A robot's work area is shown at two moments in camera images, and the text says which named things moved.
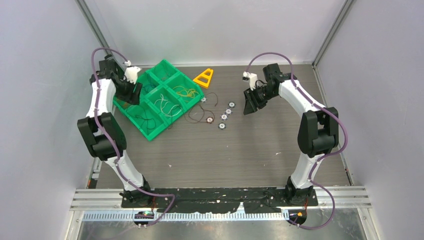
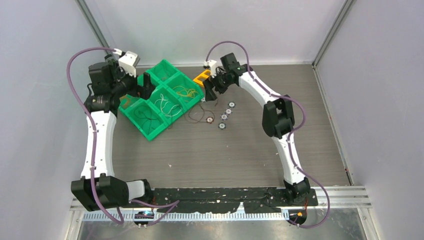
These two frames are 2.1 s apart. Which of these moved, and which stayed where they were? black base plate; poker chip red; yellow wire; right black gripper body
Moved: right black gripper body
Stayed: black base plate; poker chip red; yellow wire
